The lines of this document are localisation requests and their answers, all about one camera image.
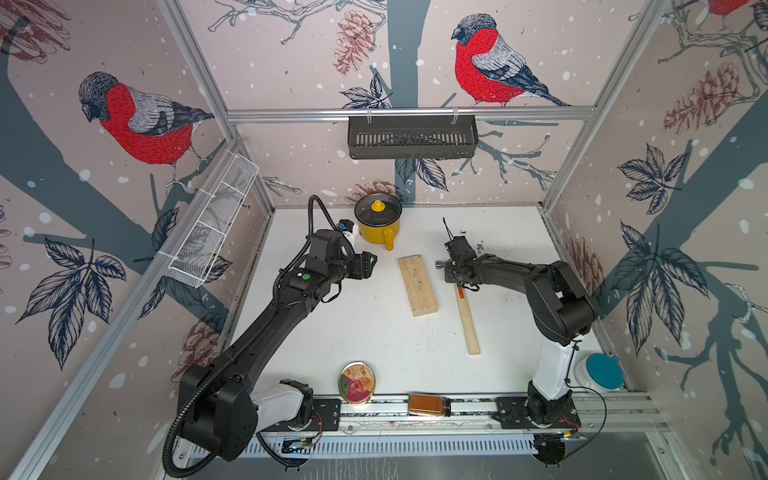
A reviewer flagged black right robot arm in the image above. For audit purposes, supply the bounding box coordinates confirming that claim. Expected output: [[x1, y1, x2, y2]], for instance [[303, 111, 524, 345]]
[[441, 236, 598, 427]]

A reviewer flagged wooden handled claw hammer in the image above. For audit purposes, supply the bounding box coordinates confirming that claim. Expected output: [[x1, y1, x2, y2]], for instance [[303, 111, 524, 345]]
[[453, 284, 481, 355]]

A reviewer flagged white wire mesh shelf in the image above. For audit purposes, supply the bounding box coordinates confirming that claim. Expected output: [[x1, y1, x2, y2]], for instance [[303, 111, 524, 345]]
[[166, 153, 259, 288]]

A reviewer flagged wooden block with nails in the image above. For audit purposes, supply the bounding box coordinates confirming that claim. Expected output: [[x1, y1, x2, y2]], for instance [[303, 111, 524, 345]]
[[399, 255, 439, 317]]

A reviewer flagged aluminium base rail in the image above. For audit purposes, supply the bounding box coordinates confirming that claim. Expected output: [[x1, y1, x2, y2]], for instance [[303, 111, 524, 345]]
[[173, 392, 667, 436]]

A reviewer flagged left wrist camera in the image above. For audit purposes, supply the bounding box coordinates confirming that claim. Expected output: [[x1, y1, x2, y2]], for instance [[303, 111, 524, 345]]
[[337, 219, 359, 238]]

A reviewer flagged yellow pot with glass lid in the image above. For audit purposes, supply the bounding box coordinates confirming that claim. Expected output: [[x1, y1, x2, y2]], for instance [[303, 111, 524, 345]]
[[354, 193, 403, 251]]

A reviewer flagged round decorated tin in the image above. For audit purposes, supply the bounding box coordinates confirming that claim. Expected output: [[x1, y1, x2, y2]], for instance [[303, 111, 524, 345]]
[[338, 362, 376, 404]]

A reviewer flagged small brown box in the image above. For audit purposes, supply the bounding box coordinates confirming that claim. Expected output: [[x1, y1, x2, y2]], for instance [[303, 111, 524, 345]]
[[408, 393, 451, 417]]

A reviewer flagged black hanging wall basket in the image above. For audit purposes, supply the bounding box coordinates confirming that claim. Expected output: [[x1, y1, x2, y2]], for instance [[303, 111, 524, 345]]
[[347, 115, 479, 160]]

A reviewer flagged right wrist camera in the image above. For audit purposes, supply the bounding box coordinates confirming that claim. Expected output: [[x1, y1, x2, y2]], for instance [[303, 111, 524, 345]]
[[445, 236, 475, 259]]

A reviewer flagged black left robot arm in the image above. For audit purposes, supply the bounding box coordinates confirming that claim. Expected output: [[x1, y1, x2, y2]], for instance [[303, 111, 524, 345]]
[[161, 195, 377, 479]]

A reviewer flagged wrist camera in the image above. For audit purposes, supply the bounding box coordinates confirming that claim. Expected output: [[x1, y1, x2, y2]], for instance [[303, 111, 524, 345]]
[[445, 236, 475, 259], [337, 219, 359, 238]]

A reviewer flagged teal and white round container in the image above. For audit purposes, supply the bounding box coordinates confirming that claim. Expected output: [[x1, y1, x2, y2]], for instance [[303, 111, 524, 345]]
[[574, 353, 624, 393]]

